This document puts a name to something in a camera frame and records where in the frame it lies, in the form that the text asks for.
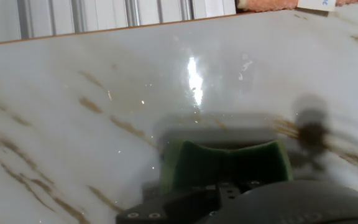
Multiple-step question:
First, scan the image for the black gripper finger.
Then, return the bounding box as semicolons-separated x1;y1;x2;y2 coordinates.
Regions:
115;180;262;224

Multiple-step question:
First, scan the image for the green sponge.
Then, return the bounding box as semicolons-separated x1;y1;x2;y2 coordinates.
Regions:
158;139;294;195

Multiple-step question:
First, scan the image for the orange striped cloth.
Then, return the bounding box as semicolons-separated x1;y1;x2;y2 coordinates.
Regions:
236;0;358;13

